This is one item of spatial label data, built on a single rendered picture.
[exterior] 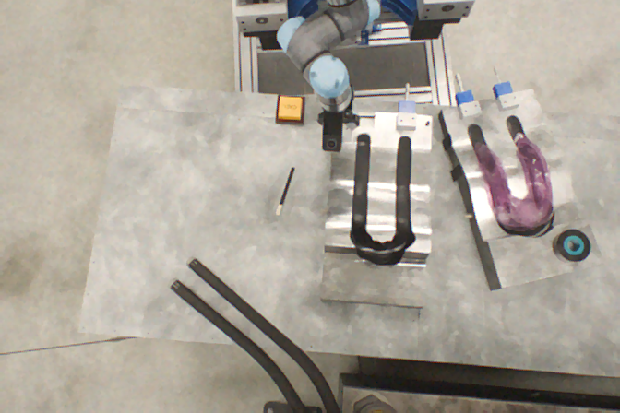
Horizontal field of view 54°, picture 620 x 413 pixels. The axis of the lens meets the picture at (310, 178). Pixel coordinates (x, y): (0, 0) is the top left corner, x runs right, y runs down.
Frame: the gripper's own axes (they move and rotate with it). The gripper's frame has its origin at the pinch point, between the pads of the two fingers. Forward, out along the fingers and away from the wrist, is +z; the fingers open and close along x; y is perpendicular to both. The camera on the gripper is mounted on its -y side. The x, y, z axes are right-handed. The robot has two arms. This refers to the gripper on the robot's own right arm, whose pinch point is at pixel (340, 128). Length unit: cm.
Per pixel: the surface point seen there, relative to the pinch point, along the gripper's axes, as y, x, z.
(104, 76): 44, 113, 88
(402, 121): 4.0, -15.5, 4.7
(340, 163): -7.9, 0.0, 5.5
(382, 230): -25.5, -11.8, 0.2
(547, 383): -69, -74, 97
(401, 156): -4.8, -15.7, 7.6
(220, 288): -42, 28, 3
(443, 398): -66, -29, 14
